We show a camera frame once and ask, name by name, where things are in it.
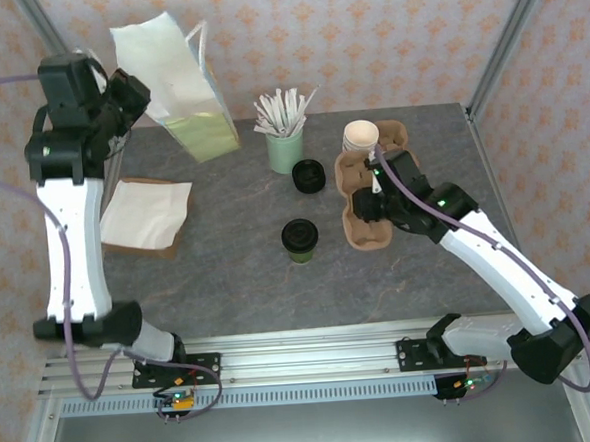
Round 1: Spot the stack of black lids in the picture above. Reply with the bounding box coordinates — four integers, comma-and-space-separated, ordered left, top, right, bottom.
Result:
290, 157, 328, 196

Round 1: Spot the landscape print paper gift bag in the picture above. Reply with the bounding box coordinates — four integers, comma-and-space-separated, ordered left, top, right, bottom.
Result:
108, 6, 243, 169

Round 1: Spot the grey metal sheet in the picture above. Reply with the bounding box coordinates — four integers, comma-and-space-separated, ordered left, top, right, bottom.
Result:
39, 386, 588, 442

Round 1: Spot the pale green straw holder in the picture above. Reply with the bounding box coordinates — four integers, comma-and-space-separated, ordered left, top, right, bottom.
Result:
264, 125, 307, 177

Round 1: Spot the black plastic cup lid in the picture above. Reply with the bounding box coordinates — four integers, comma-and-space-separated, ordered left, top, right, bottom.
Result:
280, 218, 321, 256

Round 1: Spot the brown pulp cup carrier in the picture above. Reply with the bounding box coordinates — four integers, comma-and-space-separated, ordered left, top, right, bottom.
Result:
374, 118, 410, 153
333, 147, 396, 254

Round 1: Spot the grey slotted cable duct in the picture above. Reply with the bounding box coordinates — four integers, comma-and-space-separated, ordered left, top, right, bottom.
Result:
59, 375, 487, 420

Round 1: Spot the small circuit board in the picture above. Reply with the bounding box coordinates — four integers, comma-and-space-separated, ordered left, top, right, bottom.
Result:
454, 374, 497, 393
152, 386, 198, 416

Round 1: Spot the aluminium upright post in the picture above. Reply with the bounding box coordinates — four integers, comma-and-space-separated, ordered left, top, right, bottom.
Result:
461, 0, 565, 116
13, 0, 121, 148

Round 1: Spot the stack of paper cups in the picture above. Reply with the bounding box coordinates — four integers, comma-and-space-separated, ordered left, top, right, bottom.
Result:
340, 118, 382, 155

